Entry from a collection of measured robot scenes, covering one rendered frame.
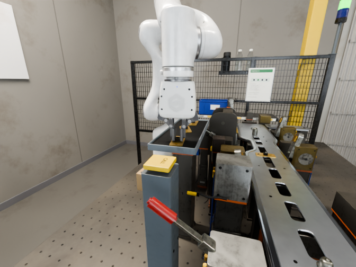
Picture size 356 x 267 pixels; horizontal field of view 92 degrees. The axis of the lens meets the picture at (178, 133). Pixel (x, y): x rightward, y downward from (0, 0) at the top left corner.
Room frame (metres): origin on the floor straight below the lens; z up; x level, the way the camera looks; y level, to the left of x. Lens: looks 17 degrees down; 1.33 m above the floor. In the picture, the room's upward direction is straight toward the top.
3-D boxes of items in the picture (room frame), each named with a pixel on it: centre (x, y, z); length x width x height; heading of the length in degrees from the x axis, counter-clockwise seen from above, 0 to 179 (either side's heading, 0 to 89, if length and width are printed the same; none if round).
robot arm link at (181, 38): (0.49, 0.00, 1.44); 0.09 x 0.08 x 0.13; 99
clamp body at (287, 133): (1.08, -0.73, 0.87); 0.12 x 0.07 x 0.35; 75
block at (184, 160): (0.61, -0.03, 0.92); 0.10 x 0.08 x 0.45; 165
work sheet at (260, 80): (1.70, -0.78, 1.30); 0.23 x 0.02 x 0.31; 75
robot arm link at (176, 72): (0.49, 0.00, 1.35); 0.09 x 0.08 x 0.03; 81
